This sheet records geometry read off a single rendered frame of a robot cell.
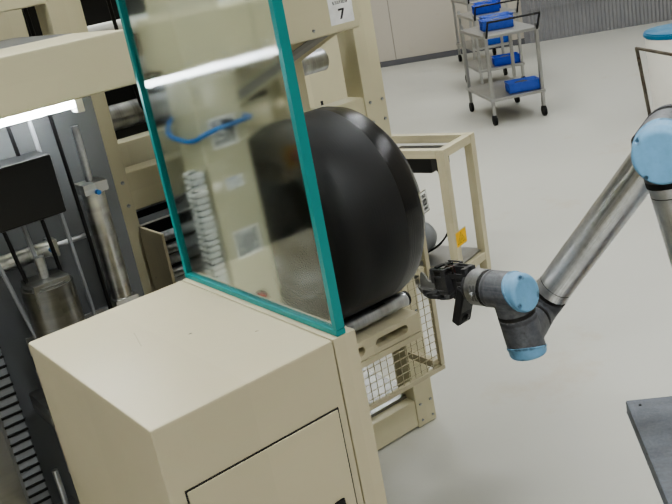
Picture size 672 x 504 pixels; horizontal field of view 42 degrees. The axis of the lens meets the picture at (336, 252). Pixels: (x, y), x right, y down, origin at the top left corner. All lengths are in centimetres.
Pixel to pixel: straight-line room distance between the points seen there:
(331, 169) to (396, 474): 152
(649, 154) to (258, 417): 91
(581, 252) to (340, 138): 68
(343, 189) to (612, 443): 167
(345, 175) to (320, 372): 83
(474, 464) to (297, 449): 194
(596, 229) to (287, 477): 95
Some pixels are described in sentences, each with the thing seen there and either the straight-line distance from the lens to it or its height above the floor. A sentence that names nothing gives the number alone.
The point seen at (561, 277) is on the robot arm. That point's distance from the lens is 216.
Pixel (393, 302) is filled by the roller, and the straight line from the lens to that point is 252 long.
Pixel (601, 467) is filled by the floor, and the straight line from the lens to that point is 336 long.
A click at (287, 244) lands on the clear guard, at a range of 155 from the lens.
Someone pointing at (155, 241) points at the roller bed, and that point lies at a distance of 265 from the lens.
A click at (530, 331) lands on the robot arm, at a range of 211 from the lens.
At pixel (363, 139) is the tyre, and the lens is 233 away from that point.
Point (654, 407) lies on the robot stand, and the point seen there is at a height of 60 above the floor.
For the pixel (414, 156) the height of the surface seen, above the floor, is 77.
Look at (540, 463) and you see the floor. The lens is 339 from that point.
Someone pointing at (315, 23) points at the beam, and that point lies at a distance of 268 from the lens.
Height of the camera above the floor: 190
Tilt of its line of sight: 19 degrees down
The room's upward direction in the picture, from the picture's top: 11 degrees counter-clockwise
